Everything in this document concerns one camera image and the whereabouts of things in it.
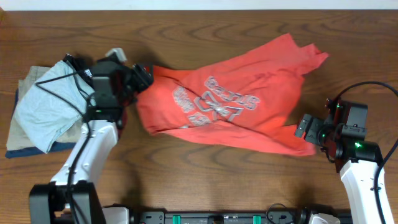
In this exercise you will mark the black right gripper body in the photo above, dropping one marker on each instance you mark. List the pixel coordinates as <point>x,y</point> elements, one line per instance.
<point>317,132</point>

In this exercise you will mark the black folded garment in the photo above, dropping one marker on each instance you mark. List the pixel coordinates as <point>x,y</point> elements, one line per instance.
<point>80,65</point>

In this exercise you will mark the navy blue folded garment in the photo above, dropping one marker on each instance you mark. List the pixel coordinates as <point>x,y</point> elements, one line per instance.
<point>25,152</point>

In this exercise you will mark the light grey folded shirt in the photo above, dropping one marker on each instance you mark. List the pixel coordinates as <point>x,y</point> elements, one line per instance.
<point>48,111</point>

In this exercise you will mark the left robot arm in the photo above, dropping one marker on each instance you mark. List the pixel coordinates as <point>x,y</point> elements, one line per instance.
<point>70,197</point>

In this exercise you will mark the red soccer t-shirt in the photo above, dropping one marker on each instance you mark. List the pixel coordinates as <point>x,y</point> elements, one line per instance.
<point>242,102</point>

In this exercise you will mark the beige folded garment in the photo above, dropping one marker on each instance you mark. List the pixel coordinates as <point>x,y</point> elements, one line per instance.
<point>24,85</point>

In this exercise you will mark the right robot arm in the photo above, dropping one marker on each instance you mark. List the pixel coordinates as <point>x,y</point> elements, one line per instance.
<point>360,164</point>

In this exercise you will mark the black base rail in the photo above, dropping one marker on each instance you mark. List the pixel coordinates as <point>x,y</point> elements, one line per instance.
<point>276,213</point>

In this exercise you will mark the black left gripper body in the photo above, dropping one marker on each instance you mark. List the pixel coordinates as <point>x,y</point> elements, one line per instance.
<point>136,82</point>

